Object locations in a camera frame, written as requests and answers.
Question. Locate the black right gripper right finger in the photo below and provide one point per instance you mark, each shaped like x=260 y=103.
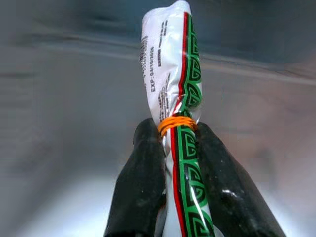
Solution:
x=234 y=197

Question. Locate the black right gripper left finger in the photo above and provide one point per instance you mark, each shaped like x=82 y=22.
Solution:
x=138 y=185

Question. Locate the orange rubber band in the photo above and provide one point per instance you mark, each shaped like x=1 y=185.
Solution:
x=176 y=123

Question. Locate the white green red plastic packet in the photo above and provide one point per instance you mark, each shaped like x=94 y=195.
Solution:
x=172 y=61

